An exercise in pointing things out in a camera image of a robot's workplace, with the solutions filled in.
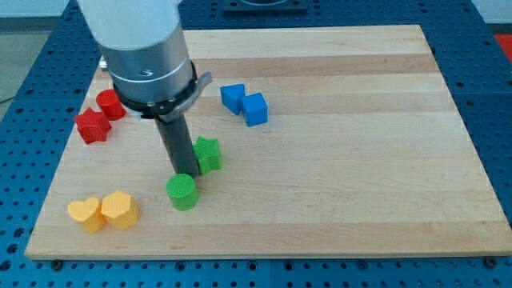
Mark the green cylinder block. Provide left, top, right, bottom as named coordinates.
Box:
left=166, top=174, right=199, bottom=210

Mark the red star block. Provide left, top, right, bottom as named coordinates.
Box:
left=74, top=108, right=112, bottom=144

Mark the green star block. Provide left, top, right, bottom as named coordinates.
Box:
left=194, top=136, right=222, bottom=175

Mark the blue cube block right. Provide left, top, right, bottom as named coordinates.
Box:
left=241, top=93, right=268, bottom=126

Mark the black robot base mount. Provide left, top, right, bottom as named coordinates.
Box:
left=222, top=0, right=308, bottom=14

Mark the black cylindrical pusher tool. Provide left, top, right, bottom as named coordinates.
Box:
left=155, top=115, right=200, bottom=178

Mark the blue block left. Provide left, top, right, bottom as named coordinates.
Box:
left=220, top=83, right=246, bottom=115

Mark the yellow hexagon block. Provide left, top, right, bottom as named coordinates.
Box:
left=101, top=190, right=139, bottom=230

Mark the wooden board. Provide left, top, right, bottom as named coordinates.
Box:
left=25, top=25, right=511, bottom=260

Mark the yellow heart block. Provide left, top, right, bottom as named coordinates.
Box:
left=67, top=197, right=106, bottom=234

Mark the red cylinder block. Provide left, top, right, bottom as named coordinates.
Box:
left=95, top=89, right=126, bottom=121

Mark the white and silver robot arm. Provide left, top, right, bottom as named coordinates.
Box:
left=78, top=0, right=212, bottom=178

